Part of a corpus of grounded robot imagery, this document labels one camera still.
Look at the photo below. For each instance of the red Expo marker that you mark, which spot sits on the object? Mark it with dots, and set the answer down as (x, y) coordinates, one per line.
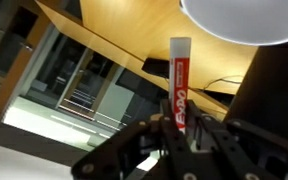
(178, 78)

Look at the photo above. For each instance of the black box on table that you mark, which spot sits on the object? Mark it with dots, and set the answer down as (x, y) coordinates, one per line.
(157, 67)

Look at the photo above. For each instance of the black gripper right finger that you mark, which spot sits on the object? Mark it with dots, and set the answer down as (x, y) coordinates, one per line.
(219, 155)

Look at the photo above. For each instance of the white mug cup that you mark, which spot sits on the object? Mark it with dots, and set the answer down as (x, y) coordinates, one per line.
(247, 22)

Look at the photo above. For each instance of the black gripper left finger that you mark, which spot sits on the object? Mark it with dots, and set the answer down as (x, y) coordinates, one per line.
(182, 163)

